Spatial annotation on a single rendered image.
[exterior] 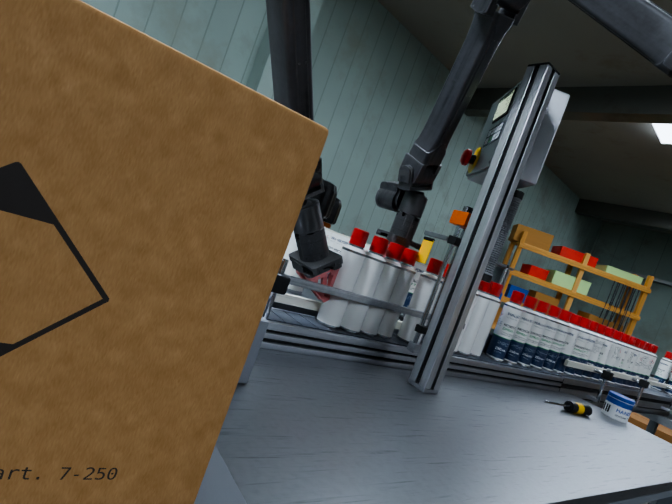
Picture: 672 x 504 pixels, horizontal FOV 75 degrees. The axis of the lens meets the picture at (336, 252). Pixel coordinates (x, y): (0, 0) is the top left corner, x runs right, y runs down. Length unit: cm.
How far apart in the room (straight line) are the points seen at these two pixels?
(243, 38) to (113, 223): 379
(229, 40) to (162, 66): 371
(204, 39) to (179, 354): 365
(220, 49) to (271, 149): 366
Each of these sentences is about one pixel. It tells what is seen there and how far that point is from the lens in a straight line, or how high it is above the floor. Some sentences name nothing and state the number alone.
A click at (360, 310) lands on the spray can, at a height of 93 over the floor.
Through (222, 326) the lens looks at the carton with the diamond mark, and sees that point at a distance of 28.
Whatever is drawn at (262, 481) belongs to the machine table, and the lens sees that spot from 44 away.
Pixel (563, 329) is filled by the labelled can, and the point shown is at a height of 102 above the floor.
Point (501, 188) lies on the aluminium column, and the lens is 89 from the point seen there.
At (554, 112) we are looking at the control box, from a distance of 99.
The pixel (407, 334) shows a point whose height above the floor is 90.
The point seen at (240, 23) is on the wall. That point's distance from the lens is 402.
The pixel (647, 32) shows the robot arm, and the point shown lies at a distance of 83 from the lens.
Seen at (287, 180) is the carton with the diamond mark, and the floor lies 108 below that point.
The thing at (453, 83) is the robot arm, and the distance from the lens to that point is 97.
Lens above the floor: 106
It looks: 2 degrees down
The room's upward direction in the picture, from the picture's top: 20 degrees clockwise
